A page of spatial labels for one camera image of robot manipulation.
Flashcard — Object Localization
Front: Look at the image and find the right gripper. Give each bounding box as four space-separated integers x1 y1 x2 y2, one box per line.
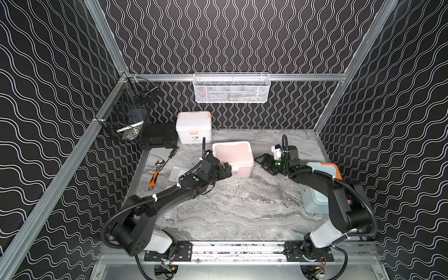
252 154 288 175

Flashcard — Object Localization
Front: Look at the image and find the pink first aid box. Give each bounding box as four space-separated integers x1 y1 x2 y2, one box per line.
212 141 254 179

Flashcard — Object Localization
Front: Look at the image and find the white gauze packet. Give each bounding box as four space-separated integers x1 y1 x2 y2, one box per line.
169 166 189 183

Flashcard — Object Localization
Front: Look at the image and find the light blue first aid box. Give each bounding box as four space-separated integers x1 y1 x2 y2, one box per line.
299 162 342 214

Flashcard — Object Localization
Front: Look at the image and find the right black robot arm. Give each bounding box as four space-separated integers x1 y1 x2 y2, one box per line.
254 134 378 249

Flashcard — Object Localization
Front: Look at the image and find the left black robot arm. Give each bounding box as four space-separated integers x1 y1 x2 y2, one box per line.
100 143 232 257

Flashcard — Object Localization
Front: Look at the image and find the white first aid box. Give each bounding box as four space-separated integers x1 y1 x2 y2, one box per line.
176 111 212 145

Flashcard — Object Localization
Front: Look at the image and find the black plastic tool case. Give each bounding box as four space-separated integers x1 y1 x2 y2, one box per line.
138 122 178 151

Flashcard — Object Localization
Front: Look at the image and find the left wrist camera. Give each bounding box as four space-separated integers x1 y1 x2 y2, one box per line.
198 150 221 177

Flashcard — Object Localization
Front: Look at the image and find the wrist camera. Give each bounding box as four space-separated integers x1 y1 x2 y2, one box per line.
198 150 221 177
271 145 300 161

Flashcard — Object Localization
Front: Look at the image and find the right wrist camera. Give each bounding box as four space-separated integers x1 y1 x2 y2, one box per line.
271 145 300 161

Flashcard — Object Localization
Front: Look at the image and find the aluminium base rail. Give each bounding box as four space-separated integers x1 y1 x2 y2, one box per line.
101 240 379 264

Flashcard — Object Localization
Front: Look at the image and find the white wire wall basket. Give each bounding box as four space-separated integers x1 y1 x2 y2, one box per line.
192 72 271 103

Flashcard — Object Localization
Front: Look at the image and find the black wire wall basket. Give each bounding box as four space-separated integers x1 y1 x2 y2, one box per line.
100 75 161 143

